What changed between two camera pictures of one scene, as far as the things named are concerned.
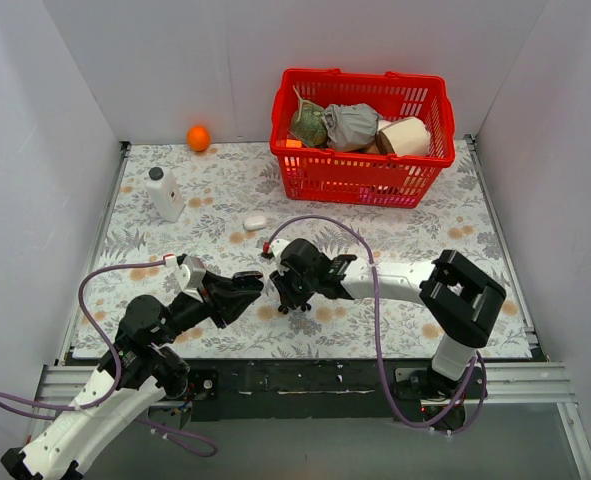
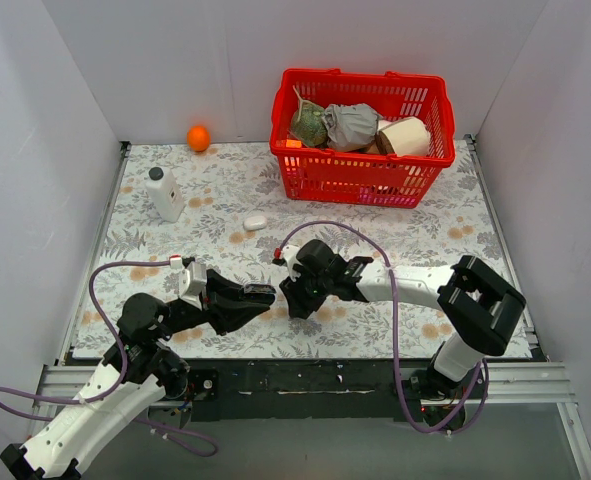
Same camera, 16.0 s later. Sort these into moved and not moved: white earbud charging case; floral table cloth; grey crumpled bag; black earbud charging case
Moved: black earbud charging case
Not moved: white earbud charging case; floral table cloth; grey crumpled bag
